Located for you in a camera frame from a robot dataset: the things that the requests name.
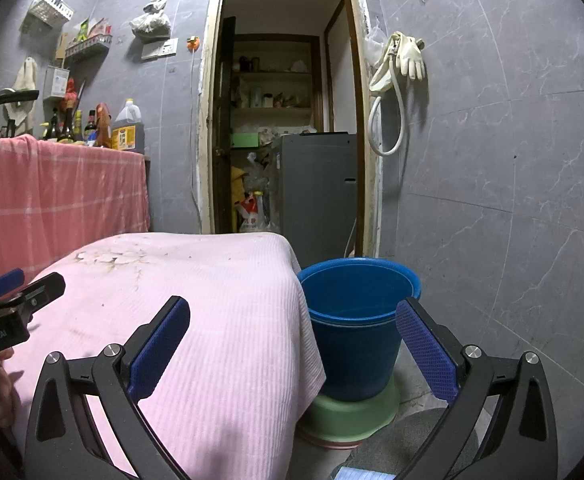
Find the storage shelf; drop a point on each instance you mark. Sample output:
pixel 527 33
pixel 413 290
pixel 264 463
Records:
pixel 272 74

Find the wall socket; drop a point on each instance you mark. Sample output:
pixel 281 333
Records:
pixel 164 49

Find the white plastic basket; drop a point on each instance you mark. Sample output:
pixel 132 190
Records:
pixel 49 7

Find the blue plastic bucket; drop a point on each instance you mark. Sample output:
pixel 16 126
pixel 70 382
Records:
pixel 357 355

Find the red white sack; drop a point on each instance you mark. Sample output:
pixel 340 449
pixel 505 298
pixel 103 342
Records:
pixel 252 220

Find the wooden door frame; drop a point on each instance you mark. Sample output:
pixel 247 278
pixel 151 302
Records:
pixel 204 110

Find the white hanging rag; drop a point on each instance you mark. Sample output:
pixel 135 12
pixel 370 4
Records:
pixel 26 80

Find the brown sauce bottle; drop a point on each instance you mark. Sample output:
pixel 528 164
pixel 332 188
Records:
pixel 103 127

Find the green cardboard box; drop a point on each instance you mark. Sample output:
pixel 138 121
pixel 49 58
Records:
pixel 246 141

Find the pale rubber gloves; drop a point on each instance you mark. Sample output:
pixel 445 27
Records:
pixel 412 60

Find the person's left hand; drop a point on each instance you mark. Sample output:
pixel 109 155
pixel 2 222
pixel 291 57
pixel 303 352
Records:
pixel 4 390

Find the dark wooden door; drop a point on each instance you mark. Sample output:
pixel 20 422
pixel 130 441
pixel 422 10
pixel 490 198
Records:
pixel 222 110

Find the clear hanging plastic bag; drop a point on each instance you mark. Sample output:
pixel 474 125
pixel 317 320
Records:
pixel 374 47

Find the red plastic bottle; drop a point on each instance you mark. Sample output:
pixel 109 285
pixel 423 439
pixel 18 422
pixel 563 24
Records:
pixel 70 94

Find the pink plaid towel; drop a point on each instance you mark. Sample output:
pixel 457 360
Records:
pixel 62 195

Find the large cooking oil bottle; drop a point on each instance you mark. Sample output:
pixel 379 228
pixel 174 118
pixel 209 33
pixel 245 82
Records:
pixel 127 130

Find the light blue fabric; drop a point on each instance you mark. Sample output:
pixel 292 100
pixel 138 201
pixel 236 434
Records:
pixel 367 474

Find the black frying pan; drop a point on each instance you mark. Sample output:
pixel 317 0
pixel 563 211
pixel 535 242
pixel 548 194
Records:
pixel 7 97

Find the dark soy sauce bottle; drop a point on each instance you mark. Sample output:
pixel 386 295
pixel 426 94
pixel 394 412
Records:
pixel 91 130

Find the grey wall rack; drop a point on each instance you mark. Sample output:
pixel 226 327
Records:
pixel 89 46

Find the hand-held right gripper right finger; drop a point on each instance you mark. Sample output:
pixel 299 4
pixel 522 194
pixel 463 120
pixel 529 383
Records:
pixel 427 350

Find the yellow bag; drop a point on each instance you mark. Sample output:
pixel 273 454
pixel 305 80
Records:
pixel 238 185

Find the pink plastic basin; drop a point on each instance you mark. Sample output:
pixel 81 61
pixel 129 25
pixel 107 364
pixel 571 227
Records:
pixel 332 444

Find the white hanging container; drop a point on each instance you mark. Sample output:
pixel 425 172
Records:
pixel 56 82

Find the orange wall hook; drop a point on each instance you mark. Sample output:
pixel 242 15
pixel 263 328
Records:
pixel 192 44

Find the grey cabinet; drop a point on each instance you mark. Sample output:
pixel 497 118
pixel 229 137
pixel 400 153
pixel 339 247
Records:
pixel 317 195

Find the green seasoning packet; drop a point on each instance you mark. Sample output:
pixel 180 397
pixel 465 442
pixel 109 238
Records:
pixel 83 30

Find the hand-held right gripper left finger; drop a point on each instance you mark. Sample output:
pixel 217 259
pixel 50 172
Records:
pixel 159 345

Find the beige hanging board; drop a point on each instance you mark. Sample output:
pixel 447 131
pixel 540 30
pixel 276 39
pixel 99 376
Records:
pixel 60 46

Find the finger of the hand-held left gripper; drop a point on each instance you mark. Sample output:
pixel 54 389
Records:
pixel 47 287
pixel 4 282

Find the green plastic basin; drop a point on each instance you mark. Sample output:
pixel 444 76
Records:
pixel 347 415

